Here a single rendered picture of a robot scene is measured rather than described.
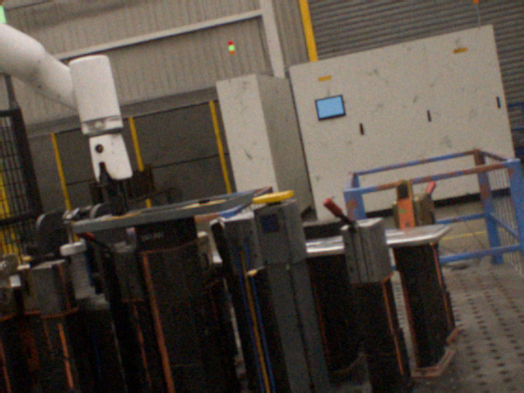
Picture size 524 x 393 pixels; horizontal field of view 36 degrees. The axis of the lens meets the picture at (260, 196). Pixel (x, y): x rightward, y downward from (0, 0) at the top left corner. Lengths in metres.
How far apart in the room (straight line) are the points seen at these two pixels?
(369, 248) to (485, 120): 8.31
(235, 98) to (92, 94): 8.25
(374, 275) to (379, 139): 8.20
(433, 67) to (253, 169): 2.46
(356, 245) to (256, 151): 8.29
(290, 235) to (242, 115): 8.43
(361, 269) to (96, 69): 0.68
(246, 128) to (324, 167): 1.06
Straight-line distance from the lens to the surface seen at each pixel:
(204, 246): 1.87
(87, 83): 1.73
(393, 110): 9.81
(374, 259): 1.63
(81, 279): 1.99
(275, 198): 1.51
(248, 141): 9.91
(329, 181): 9.86
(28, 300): 2.12
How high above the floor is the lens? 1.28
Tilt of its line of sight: 4 degrees down
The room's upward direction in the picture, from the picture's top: 11 degrees counter-clockwise
